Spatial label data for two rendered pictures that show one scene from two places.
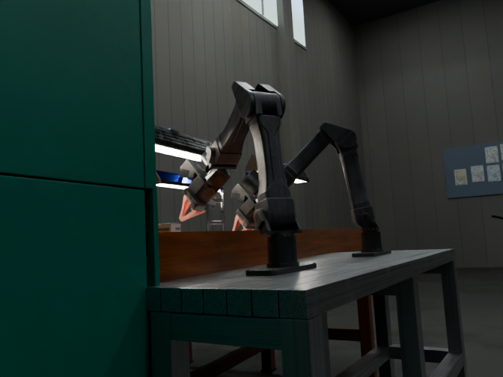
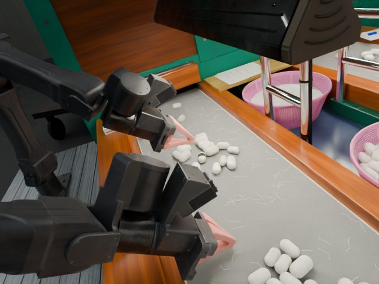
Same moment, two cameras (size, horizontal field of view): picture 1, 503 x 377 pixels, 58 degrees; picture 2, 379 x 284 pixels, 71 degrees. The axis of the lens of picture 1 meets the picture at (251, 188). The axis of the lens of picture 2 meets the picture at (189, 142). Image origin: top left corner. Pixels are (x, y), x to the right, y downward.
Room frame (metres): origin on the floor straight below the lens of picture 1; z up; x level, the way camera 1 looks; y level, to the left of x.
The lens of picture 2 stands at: (1.78, -0.11, 1.13)
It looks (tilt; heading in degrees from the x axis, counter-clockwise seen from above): 31 degrees down; 143
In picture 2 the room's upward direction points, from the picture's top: 16 degrees counter-clockwise
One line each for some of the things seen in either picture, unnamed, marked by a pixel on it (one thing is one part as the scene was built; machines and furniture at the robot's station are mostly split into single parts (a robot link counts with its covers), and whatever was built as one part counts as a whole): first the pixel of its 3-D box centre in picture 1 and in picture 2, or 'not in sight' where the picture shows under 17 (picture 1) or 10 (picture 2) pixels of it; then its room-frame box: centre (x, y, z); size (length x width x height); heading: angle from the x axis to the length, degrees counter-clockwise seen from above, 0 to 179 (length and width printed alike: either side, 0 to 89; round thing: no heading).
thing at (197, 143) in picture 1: (156, 137); (202, 7); (1.41, 0.29, 1.08); 0.62 x 0.08 x 0.07; 153
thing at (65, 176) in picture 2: (282, 252); (49, 187); (0.99, -0.06, 0.71); 0.20 x 0.07 x 0.08; 148
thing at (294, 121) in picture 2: not in sight; (285, 100); (1.39, 0.61, 0.72); 0.27 x 0.27 x 0.10
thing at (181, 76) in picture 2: not in sight; (159, 83); (0.99, 0.43, 0.83); 0.30 x 0.06 x 0.07; 63
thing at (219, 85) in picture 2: not in sight; (249, 71); (1.19, 0.71, 0.77); 0.33 x 0.15 x 0.01; 63
